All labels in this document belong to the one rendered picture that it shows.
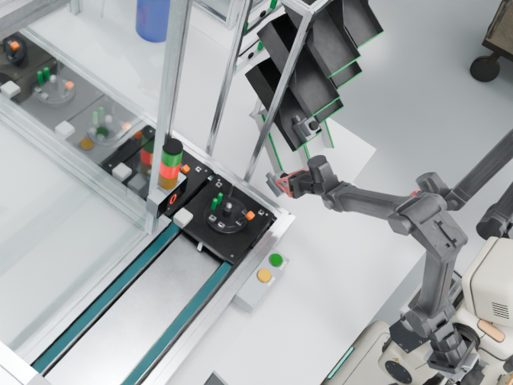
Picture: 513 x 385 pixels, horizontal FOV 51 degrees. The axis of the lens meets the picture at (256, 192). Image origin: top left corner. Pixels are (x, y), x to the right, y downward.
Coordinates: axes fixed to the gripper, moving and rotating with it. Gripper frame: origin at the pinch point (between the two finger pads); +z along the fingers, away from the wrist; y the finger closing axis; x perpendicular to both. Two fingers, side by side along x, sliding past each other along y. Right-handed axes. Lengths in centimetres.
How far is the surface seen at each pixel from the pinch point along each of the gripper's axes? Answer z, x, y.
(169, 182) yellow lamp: -0.6, -15.0, 41.7
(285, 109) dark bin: 1.7, -20.5, -7.8
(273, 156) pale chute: 7.1, -5.4, -4.6
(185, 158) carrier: 33.3, -7.6, 11.4
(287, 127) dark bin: -0.3, -15.5, -5.2
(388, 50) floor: 110, 3, -243
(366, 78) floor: 105, 15, -204
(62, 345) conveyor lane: 18, 22, 74
